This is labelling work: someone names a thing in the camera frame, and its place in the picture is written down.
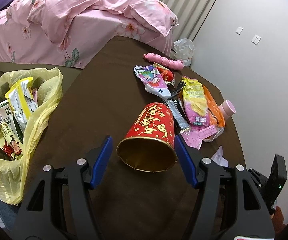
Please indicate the yellow plastic trash bag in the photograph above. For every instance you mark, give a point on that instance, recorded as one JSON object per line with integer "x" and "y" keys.
{"x": 47, "y": 92}

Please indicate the pink paper wrapper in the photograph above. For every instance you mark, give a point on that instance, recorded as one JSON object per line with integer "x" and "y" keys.
{"x": 194, "y": 137}

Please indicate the pink floral duvet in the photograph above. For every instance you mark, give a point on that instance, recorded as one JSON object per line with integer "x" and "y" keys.
{"x": 55, "y": 17}

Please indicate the white wall switch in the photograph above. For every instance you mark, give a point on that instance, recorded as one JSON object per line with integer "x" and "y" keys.
{"x": 239, "y": 30}

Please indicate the orange snack bag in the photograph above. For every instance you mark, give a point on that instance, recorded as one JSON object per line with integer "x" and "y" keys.
{"x": 215, "y": 115}

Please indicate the gold yellow snack wrapper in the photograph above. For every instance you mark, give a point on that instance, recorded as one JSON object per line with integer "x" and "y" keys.
{"x": 11, "y": 144}

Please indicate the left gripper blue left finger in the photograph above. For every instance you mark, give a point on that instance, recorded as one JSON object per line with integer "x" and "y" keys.
{"x": 97, "y": 159}

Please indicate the red gold paper cup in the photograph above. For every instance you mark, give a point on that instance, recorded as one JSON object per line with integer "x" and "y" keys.
{"x": 149, "y": 144}

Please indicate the yellow pink potato chips bag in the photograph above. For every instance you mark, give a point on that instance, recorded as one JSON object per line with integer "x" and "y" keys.
{"x": 195, "y": 102}

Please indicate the white crumpled paper scrap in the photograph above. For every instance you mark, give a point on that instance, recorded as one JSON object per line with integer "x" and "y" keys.
{"x": 219, "y": 159}

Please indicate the yellow white snack wrapper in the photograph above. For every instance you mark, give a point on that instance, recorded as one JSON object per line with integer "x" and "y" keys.
{"x": 22, "y": 102}

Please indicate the pink beaded toy tube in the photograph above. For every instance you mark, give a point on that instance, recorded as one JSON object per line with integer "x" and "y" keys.
{"x": 163, "y": 61}

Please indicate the pink cup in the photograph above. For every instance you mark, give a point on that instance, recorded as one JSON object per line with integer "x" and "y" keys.
{"x": 227, "y": 109}

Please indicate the pink white cartoon snack bag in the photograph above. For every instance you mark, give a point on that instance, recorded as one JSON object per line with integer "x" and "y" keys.
{"x": 153, "y": 81}

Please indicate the white wall socket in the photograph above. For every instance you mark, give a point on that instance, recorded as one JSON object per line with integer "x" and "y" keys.
{"x": 256, "y": 39}

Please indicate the bed with pink sheet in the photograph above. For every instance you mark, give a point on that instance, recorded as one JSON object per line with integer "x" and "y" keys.
{"x": 70, "y": 33}

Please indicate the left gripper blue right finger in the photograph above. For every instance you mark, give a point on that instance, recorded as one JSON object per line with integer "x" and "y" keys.
{"x": 189, "y": 159}

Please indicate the red gold small wrapper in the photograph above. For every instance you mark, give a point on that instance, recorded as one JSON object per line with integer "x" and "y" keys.
{"x": 166, "y": 74}

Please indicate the black silver stick wrappers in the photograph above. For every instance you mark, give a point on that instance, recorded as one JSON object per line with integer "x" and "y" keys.
{"x": 173, "y": 104}

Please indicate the clear plastic bag on floor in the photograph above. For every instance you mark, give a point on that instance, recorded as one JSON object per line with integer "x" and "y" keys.
{"x": 183, "y": 49}

